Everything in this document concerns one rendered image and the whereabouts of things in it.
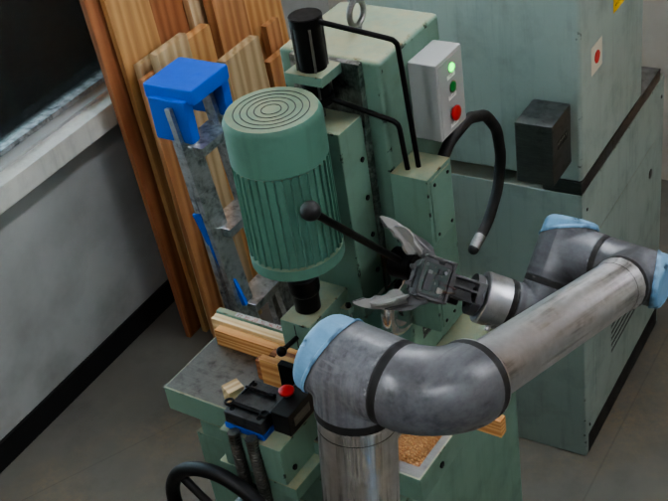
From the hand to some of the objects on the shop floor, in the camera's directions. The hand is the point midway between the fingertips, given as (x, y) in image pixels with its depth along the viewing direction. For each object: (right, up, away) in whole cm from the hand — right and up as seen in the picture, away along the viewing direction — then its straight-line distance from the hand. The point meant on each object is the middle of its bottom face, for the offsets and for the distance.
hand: (363, 258), depth 194 cm
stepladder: (-23, -49, +166) cm, 174 cm away
